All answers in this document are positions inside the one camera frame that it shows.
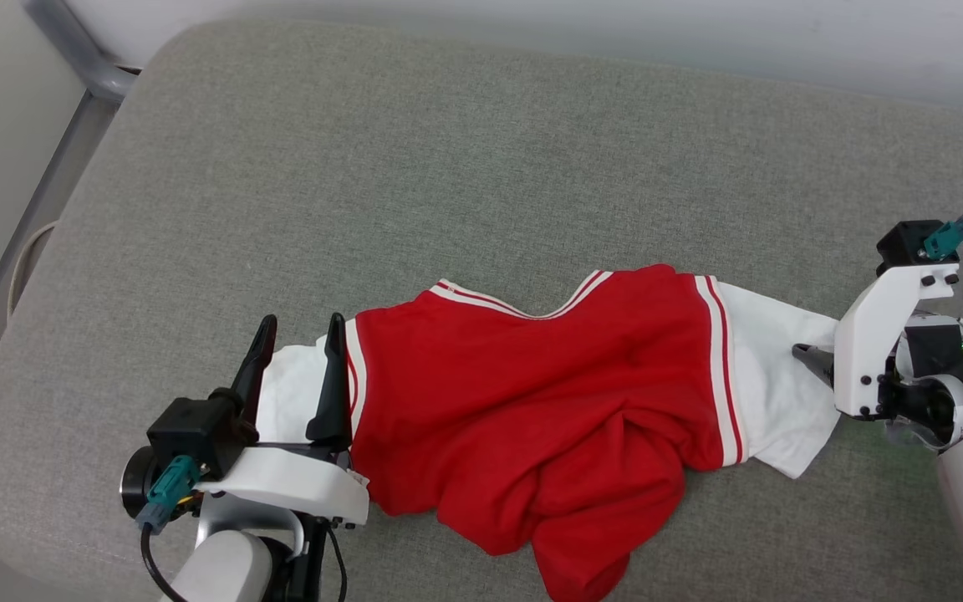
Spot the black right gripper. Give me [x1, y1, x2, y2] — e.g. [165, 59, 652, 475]
[792, 314, 963, 452]

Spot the black left camera cable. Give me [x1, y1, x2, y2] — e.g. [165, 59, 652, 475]
[140, 525, 173, 602]

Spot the teal camera connector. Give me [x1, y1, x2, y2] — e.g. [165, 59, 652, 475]
[137, 456, 201, 534]
[923, 214, 963, 261]

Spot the teal left camera connector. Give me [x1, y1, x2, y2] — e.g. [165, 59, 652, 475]
[137, 456, 201, 534]

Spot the thin black left gripper cable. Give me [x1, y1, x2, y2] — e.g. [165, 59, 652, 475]
[325, 525, 349, 602]

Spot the red and white shirt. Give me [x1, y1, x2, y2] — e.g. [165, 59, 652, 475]
[256, 264, 840, 602]

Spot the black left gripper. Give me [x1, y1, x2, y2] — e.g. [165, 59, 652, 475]
[120, 313, 354, 602]

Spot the teal right camera connector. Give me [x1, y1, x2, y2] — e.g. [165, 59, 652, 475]
[923, 214, 963, 261]

